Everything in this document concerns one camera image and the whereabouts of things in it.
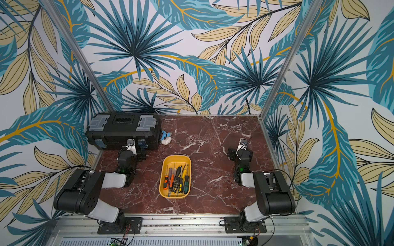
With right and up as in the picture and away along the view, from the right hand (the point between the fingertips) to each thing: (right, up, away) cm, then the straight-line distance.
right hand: (240, 146), depth 92 cm
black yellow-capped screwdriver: (-37, -15, -3) cm, 40 cm away
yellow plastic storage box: (-40, -9, +1) cm, 41 cm away
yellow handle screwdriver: (-34, -15, -4) cm, 37 cm away
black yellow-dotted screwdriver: (-37, -19, -6) cm, 43 cm away
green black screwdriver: (-32, -20, -9) cm, 39 cm away
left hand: (-64, -1, 0) cm, 64 cm away
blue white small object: (-47, +5, +11) cm, 49 cm away
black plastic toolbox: (-75, +9, -6) cm, 76 cm away
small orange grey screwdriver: (-43, -20, -7) cm, 48 cm away
